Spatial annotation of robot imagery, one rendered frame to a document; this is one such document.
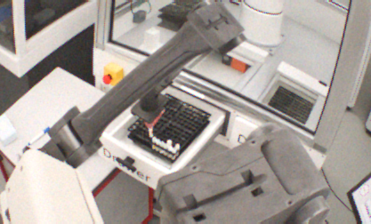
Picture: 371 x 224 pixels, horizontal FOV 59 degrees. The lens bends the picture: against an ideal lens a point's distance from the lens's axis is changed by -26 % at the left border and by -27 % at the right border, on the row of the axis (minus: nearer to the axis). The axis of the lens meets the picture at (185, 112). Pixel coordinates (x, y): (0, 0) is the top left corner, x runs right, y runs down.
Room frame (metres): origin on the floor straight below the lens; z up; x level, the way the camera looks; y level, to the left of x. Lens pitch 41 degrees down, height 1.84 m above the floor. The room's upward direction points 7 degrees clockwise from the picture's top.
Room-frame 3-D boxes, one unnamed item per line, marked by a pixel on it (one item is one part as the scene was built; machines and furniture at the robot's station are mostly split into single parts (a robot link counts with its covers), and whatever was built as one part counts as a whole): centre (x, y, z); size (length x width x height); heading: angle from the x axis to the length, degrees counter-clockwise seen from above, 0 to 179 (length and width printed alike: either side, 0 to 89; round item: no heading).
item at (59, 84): (1.04, 0.49, 0.38); 0.62 x 0.58 x 0.76; 63
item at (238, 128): (0.98, -0.29, 0.87); 0.29 x 0.02 x 0.11; 63
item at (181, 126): (1.02, 0.04, 0.87); 0.22 x 0.18 x 0.06; 153
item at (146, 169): (0.84, 0.13, 0.87); 0.29 x 0.02 x 0.11; 63
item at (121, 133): (1.02, 0.04, 0.86); 0.40 x 0.26 x 0.06; 153
